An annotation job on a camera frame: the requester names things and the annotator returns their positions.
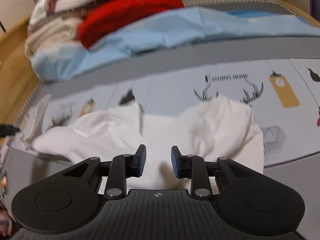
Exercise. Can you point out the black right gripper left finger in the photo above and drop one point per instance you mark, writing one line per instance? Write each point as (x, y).
(71, 198)

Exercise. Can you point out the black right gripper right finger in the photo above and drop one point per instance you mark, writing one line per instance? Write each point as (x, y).
(245, 199)

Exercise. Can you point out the white t-shirt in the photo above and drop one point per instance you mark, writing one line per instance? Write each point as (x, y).
(218, 128)

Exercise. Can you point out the grey mattress cover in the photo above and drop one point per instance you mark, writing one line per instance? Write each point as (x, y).
(143, 213)

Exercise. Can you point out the printed light grey bed sheet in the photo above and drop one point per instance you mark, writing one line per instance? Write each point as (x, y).
(284, 96)

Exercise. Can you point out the cream folded towel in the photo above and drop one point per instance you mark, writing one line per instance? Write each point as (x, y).
(57, 32)

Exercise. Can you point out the light blue blanket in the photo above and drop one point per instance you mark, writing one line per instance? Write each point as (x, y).
(164, 31)

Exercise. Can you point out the red knitted garment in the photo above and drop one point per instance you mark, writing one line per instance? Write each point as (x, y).
(116, 14)

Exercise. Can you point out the purple box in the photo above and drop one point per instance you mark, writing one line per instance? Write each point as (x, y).
(314, 7)

